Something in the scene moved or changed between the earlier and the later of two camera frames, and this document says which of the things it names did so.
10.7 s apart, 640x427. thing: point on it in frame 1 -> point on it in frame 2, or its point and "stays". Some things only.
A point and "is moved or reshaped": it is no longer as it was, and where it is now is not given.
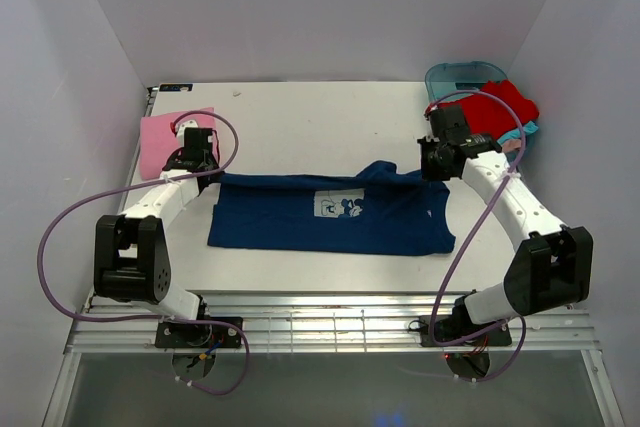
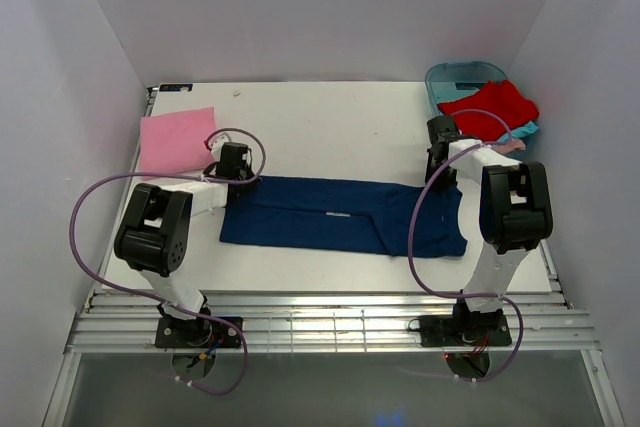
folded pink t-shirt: (158, 142) stays
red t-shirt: (484, 114) stays
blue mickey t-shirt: (382, 209) is moved or reshaped
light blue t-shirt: (515, 134) stays
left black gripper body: (212, 162) -> (245, 174)
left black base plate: (187, 334) stays
